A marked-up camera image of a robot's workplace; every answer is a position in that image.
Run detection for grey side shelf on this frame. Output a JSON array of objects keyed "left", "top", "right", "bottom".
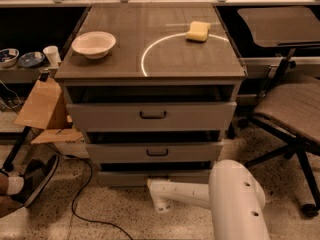
[{"left": 0, "top": 64, "right": 58, "bottom": 84}]

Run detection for white bowl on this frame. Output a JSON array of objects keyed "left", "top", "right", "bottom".
[{"left": 71, "top": 31, "right": 116, "bottom": 59}]

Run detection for yellow sponge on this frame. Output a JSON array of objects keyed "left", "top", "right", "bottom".
[{"left": 186, "top": 21, "right": 210, "bottom": 42}]

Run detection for person leg brown trousers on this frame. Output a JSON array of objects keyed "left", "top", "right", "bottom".
[{"left": 0, "top": 173, "right": 24, "bottom": 218}]

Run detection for black sneaker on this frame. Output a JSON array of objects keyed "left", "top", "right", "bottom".
[{"left": 12, "top": 154, "right": 59, "bottom": 208}]

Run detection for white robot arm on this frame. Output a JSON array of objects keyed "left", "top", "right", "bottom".
[{"left": 147, "top": 160, "right": 270, "bottom": 240}]

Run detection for black office chair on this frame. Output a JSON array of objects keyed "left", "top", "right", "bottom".
[{"left": 238, "top": 6, "right": 320, "bottom": 218}]

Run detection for brown cardboard box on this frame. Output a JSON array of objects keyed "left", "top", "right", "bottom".
[{"left": 15, "top": 77, "right": 89, "bottom": 158}]

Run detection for black floor cable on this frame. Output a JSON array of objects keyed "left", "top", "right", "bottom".
[{"left": 43, "top": 140, "right": 135, "bottom": 240}]

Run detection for grey middle drawer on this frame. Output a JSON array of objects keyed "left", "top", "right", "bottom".
[{"left": 86, "top": 142, "right": 223, "bottom": 163}]

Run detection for grey bottom drawer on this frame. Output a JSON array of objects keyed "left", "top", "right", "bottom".
[{"left": 98, "top": 170, "right": 210, "bottom": 187}]

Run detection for white paper cup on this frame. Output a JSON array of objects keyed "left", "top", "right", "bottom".
[{"left": 43, "top": 45, "right": 61, "bottom": 67}]

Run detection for grey drawer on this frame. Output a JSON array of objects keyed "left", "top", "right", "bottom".
[
  {"left": 67, "top": 102, "right": 236, "bottom": 132},
  {"left": 86, "top": 142, "right": 223, "bottom": 163},
  {"left": 98, "top": 170, "right": 210, "bottom": 187}
]

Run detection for metal bowl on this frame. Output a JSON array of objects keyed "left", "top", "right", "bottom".
[{"left": 0, "top": 48, "right": 19, "bottom": 68}]

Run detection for grey drawer cabinet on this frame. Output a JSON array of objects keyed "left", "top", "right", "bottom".
[{"left": 55, "top": 3, "right": 246, "bottom": 173}]

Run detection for black stand leg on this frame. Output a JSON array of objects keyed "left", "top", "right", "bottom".
[{"left": 0, "top": 126, "right": 31, "bottom": 172}]

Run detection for grey top drawer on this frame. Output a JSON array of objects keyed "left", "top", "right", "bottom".
[{"left": 67, "top": 102, "right": 236, "bottom": 132}]

